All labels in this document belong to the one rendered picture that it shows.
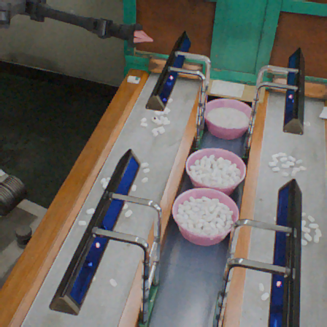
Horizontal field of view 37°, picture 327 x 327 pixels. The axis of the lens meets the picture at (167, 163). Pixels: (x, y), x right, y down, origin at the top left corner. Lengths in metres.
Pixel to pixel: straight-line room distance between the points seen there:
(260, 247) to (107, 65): 2.35
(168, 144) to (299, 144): 0.64
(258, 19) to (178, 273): 1.38
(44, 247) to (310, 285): 0.97
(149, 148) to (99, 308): 0.87
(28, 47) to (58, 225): 2.47
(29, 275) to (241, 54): 1.60
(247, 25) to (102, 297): 1.57
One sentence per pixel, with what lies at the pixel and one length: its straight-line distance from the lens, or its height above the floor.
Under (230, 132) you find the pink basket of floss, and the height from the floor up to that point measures 0.73.
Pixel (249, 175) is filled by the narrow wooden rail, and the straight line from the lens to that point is 2.16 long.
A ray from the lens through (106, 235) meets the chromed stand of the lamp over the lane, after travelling 1.39.
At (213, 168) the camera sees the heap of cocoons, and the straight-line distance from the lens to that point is 2.21.
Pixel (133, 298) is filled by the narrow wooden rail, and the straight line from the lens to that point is 1.69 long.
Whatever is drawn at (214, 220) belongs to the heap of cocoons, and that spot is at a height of 0.74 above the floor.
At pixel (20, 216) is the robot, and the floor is 0.48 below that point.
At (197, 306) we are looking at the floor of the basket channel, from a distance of 1.79.
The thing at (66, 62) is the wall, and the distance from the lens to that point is 4.04.
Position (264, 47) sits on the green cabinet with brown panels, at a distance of 2.66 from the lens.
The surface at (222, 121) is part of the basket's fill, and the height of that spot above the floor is 0.73.
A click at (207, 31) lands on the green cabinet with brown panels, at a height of 1.05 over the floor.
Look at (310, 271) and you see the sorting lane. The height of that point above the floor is 0.74.
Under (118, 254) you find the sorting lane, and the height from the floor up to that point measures 0.74.
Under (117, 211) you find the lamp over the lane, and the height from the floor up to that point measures 1.07.
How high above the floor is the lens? 2.16
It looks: 40 degrees down
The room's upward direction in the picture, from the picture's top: 4 degrees clockwise
